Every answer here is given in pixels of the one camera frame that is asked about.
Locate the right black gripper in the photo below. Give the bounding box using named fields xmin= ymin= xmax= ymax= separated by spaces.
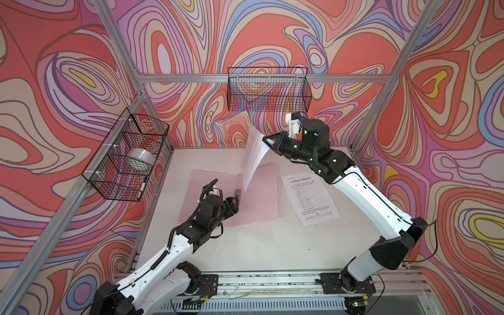
xmin=262 ymin=130 xmax=316 ymax=164

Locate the printed english text sheet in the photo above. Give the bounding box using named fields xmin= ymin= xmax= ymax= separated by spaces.
xmin=241 ymin=124 xmax=270 ymax=191

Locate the pink file folder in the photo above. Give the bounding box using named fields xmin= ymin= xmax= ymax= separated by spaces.
xmin=177 ymin=164 xmax=278 ymax=227

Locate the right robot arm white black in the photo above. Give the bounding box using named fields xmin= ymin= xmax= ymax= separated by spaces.
xmin=262 ymin=117 xmax=428 ymax=293

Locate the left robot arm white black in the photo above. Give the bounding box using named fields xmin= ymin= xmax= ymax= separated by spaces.
xmin=85 ymin=188 xmax=240 ymax=314

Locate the metal folder clip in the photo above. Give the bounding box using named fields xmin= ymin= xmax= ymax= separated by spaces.
xmin=234 ymin=189 xmax=242 ymax=202

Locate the printed list sheet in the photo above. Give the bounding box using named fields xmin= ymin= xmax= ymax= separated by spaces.
xmin=282 ymin=173 xmax=340 ymax=227

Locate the white tape roll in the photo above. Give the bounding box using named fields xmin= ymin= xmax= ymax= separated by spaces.
xmin=125 ymin=148 xmax=156 ymax=173

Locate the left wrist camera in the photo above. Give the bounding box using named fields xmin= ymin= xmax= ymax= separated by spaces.
xmin=207 ymin=187 xmax=223 ymax=198

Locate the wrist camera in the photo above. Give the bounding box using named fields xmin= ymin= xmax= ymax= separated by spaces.
xmin=286 ymin=112 xmax=305 ymax=139
xmin=207 ymin=187 xmax=223 ymax=198

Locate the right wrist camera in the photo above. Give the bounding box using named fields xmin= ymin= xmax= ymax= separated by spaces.
xmin=286 ymin=112 xmax=305 ymax=139

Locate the black wire basket back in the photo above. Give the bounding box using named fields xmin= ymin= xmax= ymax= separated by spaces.
xmin=227 ymin=66 xmax=312 ymax=113

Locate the black wire basket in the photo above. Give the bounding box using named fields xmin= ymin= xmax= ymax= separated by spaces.
xmin=82 ymin=109 xmax=169 ymax=202
xmin=227 ymin=66 xmax=312 ymax=113

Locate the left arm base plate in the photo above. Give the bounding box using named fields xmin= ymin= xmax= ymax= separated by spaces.
xmin=183 ymin=274 xmax=219 ymax=299

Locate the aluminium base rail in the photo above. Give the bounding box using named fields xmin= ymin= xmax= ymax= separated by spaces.
xmin=153 ymin=269 xmax=439 ymax=314

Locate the black wire basket left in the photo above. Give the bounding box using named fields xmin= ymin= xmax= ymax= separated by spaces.
xmin=82 ymin=109 xmax=169 ymax=202

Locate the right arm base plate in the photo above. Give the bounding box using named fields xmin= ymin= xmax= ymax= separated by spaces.
xmin=315 ymin=273 xmax=376 ymax=296

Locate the aluminium frame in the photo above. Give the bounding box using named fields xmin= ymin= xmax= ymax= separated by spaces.
xmin=0 ymin=0 xmax=446 ymax=315

